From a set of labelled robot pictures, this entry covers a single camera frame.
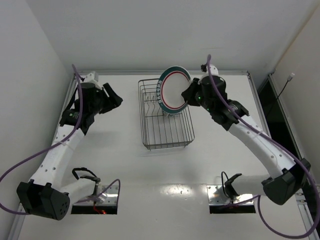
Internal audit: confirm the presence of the green red rimmed plate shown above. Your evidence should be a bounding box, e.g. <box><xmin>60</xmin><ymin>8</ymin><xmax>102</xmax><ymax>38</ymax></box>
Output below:
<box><xmin>162</xmin><ymin>110</ymin><xmax>169</xmax><ymax>117</ymax></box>
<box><xmin>155</xmin><ymin>65</ymin><xmax>192</xmax><ymax>115</ymax></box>

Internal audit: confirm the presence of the white plate with blue rim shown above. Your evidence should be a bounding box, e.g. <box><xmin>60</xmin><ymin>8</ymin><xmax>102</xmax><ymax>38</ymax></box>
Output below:
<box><xmin>167</xmin><ymin>112</ymin><xmax>180</xmax><ymax>117</ymax></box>

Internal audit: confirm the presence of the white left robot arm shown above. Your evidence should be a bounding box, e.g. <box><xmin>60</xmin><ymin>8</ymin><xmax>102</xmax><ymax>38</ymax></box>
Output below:
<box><xmin>16</xmin><ymin>80</ymin><xmax>123</xmax><ymax>221</ymax></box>

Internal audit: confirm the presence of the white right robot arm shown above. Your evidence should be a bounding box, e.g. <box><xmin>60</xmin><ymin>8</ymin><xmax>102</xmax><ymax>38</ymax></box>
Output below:
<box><xmin>181</xmin><ymin>75</ymin><xmax>311</xmax><ymax>205</ymax></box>

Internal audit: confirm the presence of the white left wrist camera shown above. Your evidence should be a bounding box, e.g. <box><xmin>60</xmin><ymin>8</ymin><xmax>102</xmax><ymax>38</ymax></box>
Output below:
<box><xmin>84</xmin><ymin>71</ymin><xmax>101</xmax><ymax>89</ymax></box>

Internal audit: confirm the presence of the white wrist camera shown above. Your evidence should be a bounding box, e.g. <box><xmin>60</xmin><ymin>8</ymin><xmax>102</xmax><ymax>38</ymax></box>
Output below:
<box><xmin>200</xmin><ymin>64</ymin><xmax>220</xmax><ymax>78</ymax></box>
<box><xmin>84</xmin><ymin>71</ymin><xmax>101</xmax><ymax>89</ymax></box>

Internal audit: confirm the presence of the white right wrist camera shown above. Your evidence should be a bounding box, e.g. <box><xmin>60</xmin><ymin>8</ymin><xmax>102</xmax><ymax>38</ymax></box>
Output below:
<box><xmin>200</xmin><ymin>64</ymin><xmax>220</xmax><ymax>78</ymax></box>

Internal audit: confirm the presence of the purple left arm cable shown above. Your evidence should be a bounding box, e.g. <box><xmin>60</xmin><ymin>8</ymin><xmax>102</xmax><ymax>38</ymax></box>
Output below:
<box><xmin>0</xmin><ymin>63</ymin><xmax>121</xmax><ymax>215</ymax></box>

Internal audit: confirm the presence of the grey wire dish rack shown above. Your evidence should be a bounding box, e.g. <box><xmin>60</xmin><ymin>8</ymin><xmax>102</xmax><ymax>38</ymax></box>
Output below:
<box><xmin>138</xmin><ymin>78</ymin><xmax>195</xmax><ymax>151</ymax></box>

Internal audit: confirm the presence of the black wall cable with plug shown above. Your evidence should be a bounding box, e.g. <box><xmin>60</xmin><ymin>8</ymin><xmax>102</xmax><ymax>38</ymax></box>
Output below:
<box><xmin>275</xmin><ymin>72</ymin><xmax>296</xmax><ymax>101</ymax></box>

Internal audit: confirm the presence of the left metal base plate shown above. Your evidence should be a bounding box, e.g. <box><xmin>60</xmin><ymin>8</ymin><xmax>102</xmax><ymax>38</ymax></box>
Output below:
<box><xmin>73</xmin><ymin>182</ymin><xmax>119</xmax><ymax>207</ymax></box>

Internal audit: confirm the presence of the metal base plate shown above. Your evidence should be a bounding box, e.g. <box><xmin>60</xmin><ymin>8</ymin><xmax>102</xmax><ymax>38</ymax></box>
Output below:
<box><xmin>206</xmin><ymin>185</ymin><xmax>254</xmax><ymax>207</ymax></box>
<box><xmin>73</xmin><ymin>182</ymin><xmax>119</xmax><ymax>207</ymax></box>

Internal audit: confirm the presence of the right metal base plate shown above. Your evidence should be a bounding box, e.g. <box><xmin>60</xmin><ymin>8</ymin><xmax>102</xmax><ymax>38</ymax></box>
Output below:
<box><xmin>206</xmin><ymin>185</ymin><xmax>254</xmax><ymax>207</ymax></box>

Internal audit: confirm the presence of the aluminium table frame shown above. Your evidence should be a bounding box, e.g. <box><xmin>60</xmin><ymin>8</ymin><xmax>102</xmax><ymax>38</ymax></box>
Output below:
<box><xmin>7</xmin><ymin>70</ymin><xmax>320</xmax><ymax>240</ymax></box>

